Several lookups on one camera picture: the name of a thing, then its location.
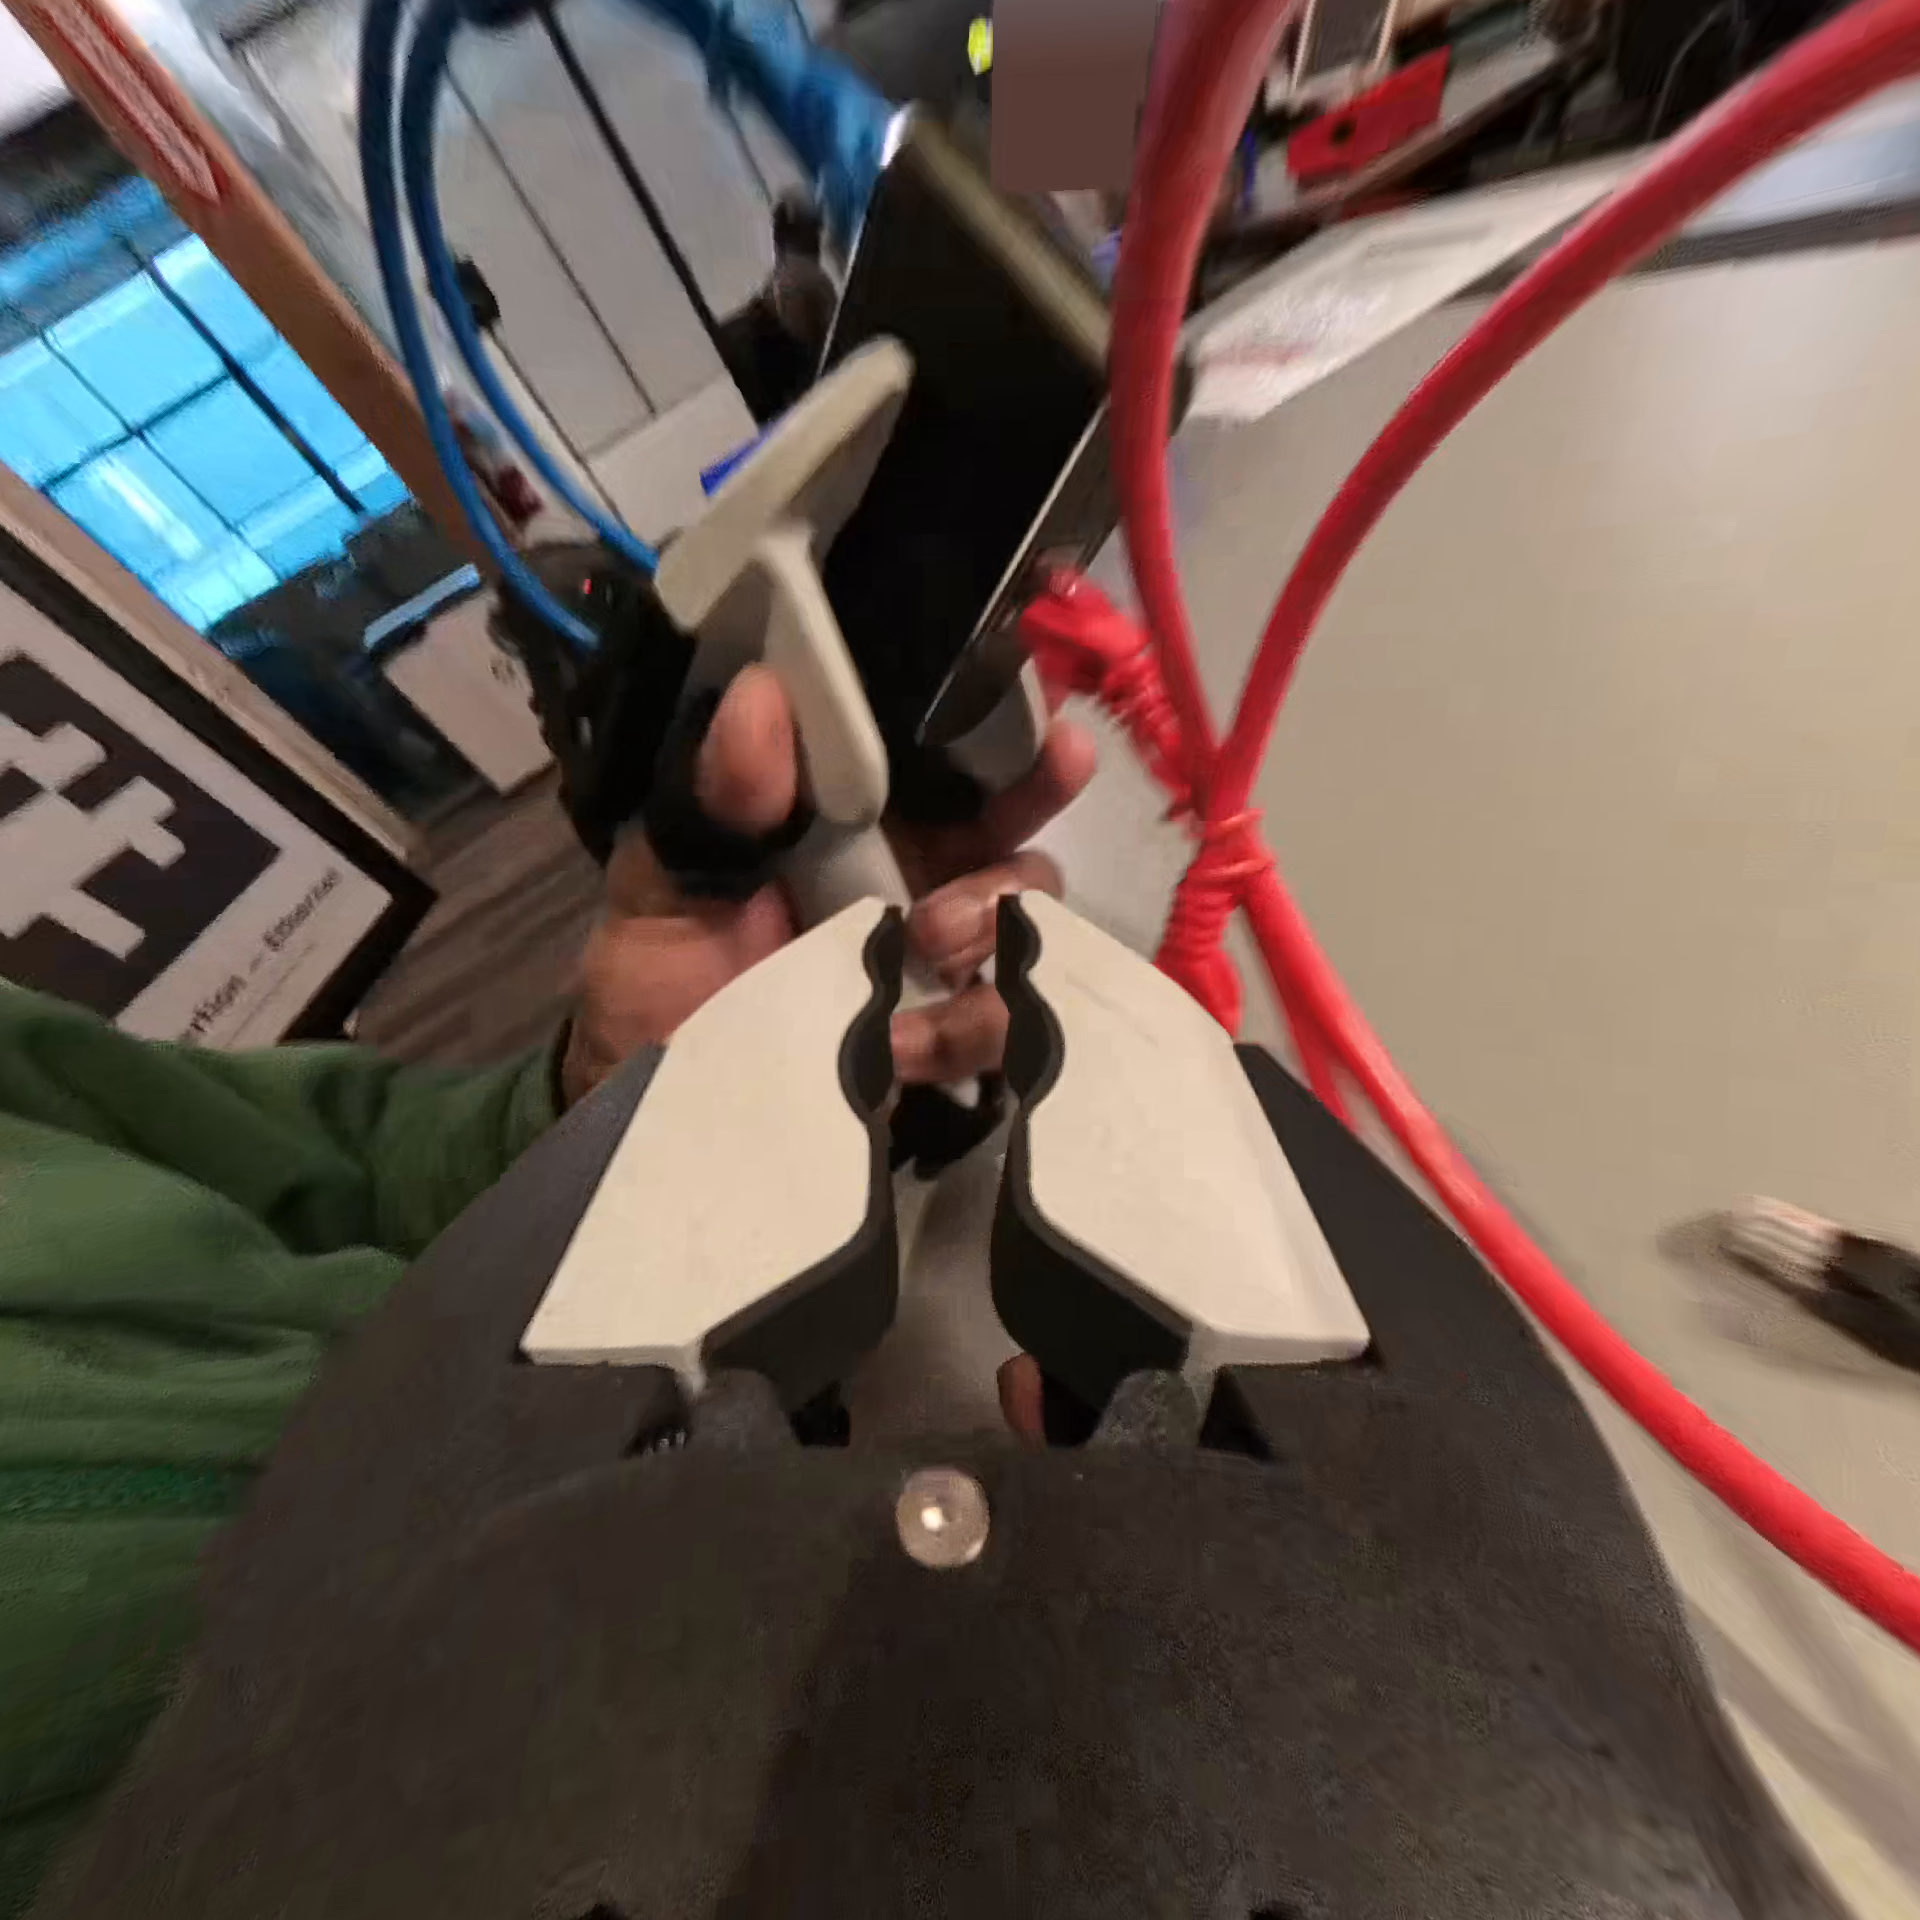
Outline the person's left forearm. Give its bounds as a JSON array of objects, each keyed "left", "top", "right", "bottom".
[{"left": 0, "top": 982, "right": 570, "bottom": 1909}]

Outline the person's left hand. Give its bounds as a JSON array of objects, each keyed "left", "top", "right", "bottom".
[{"left": 560, "top": 667, "right": 1105, "bottom": 1122}]

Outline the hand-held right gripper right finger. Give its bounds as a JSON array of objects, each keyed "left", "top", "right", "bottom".
[{"left": 991, "top": 892, "right": 1377, "bottom": 1418}]

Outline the framed black-white tag sign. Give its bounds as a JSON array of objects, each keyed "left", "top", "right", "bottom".
[{"left": 0, "top": 474, "right": 440, "bottom": 1055}]

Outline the black network adapter box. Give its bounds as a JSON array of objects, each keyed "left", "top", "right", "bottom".
[{"left": 823, "top": 118, "right": 1195, "bottom": 751}]

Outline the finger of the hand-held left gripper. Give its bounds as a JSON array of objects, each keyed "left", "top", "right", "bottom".
[
  {"left": 654, "top": 342, "right": 918, "bottom": 633},
  {"left": 914, "top": 399, "right": 1128, "bottom": 796}
]

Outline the white recycling cabinet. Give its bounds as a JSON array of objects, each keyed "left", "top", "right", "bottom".
[{"left": 362, "top": 577, "right": 556, "bottom": 796}]

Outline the black ethernet cable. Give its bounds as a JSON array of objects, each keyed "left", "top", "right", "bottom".
[{"left": 1661, "top": 1195, "right": 1920, "bottom": 1374}]

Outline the red ethernet cable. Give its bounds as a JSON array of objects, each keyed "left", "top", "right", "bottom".
[{"left": 1020, "top": 0, "right": 1920, "bottom": 1657}]

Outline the red plastic bin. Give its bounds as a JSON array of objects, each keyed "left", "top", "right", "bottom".
[{"left": 1281, "top": 45, "right": 1458, "bottom": 186}]

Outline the printed paper sheet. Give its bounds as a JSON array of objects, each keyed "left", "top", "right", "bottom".
[{"left": 1185, "top": 167, "right": 1641, "bottom": 425}]

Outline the blue ethernet cable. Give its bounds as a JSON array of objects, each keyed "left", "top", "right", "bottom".
[{"left": 355, "top": 0, "right": 904, "bottom": 659}]

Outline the wooden post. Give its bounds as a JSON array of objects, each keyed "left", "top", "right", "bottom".
[{"left": 25, "top": 0, "right": 504, "bottom": 563}]

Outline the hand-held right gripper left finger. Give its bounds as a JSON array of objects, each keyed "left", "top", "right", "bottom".
[{"left": 517, "top": 898, "right": 909, "bottom": 1415}]

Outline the red white post sign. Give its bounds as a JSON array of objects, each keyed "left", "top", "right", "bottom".
[{"left": 52, "top": 0, "right": 228, "bottom": 212}]

